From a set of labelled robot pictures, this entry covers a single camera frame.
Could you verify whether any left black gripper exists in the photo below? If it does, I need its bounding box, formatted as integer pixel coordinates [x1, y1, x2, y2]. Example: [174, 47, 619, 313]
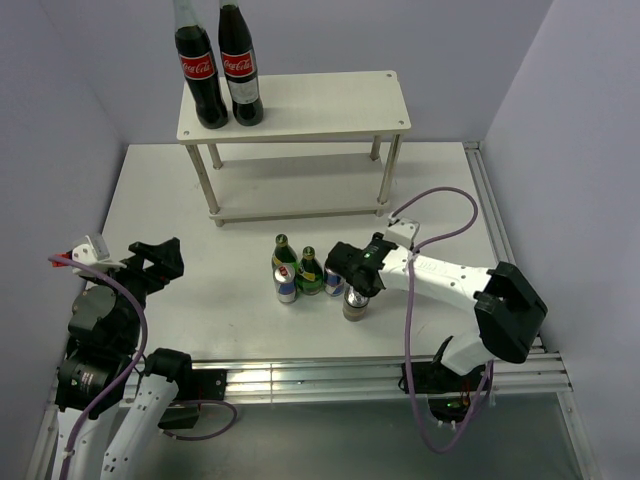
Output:
[87, 236, 183, 348]

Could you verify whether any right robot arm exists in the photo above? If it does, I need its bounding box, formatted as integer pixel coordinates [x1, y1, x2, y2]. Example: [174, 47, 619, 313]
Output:
[327, 232, 548, 394]

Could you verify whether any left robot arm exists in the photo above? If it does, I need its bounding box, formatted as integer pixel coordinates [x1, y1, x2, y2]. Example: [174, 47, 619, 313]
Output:
[49, 235, 195, 479]

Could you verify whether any dark gold-band beverage can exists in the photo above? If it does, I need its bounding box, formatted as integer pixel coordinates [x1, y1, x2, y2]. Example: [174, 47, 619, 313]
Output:
[342, 286, 369, 322]

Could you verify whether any white two-tier shelf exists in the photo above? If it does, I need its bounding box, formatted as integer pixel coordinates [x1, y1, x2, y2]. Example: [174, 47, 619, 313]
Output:
[177, 70, 411, 226]

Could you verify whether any right Red Bull can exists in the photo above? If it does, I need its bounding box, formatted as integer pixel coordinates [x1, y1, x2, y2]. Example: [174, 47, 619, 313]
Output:
[324, 265, 345, 297]

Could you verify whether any red bull can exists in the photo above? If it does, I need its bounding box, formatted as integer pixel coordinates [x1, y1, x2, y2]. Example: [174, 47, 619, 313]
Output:
[324, 265, 345, 297]
[273, 264, 297, 304]

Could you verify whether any front green glass bottle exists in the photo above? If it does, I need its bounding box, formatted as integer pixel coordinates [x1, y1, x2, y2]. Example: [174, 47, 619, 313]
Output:
[296, 246, 324, 295]

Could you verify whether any green glass bottle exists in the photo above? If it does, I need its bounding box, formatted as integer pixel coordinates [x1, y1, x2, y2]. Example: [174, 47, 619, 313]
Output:
[271, 233, 298, 271]
[296, 246, 324, 295]

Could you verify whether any left Red Bull can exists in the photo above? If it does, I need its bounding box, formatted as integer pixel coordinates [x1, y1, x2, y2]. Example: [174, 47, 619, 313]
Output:
[273, 264, 297, 304]

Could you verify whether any rear green glass bottle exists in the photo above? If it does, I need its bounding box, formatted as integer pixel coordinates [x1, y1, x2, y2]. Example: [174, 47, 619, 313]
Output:
[271, 233, 298, 271]

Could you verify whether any left Coca-Cola glass bottle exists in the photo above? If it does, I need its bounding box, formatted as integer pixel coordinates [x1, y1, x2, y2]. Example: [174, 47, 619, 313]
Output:
[173, 0, 228, 129]

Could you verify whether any coca-cola glass bottle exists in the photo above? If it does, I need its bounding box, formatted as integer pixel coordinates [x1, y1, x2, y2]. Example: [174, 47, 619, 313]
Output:
[173, 0, 228, 129]
[218, 1, 264, 126]

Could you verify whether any right Coca-Cola glass bottle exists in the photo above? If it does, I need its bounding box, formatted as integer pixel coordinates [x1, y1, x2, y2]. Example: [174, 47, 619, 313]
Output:
[218, 1, 264, 126]

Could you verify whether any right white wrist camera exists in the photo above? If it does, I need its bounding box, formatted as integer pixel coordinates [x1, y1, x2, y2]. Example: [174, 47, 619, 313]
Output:
[383, 214, 420, 250]

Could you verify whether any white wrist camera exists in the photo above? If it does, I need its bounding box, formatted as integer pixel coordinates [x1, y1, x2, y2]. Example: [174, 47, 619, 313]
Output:
[58, 234, 119, 272]
[383, 214, 420, 250]

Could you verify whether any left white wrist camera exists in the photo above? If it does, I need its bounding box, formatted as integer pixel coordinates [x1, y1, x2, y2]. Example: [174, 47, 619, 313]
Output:
[58, 234, 119, 272]

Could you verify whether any aluminium frame rail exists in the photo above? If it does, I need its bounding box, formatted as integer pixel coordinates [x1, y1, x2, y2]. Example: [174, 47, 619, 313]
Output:
[25, 142, 603, 479]

